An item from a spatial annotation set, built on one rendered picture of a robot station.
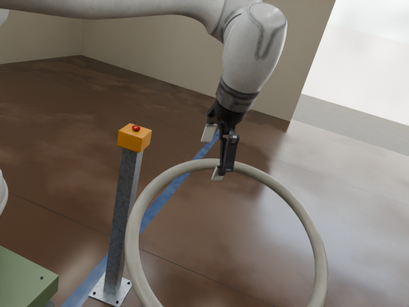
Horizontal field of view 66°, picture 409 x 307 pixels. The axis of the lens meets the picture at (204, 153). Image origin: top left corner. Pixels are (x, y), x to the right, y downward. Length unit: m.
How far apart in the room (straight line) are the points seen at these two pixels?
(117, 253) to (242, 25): 1.53
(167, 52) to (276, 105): 2.46
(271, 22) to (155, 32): 6.30
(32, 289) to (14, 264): 0.11
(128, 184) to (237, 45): 1.13
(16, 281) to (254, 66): 0.87
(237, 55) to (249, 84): 0.06
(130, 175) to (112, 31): 5.94
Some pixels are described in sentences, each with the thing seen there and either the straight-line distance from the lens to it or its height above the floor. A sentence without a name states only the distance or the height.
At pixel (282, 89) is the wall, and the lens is 6.30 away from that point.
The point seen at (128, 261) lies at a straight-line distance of 0.70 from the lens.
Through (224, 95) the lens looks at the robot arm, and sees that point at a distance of 0.68.
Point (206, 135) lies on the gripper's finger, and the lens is 0.89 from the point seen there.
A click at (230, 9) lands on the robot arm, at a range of 0.72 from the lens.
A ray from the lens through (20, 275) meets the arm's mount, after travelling 1.10.
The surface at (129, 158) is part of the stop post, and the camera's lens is 1.54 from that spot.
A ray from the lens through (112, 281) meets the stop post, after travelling 2.06.
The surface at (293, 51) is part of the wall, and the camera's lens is 6.21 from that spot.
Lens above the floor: 1.68
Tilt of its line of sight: 25 degrees down
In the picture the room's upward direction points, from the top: 15 degrees clockwise
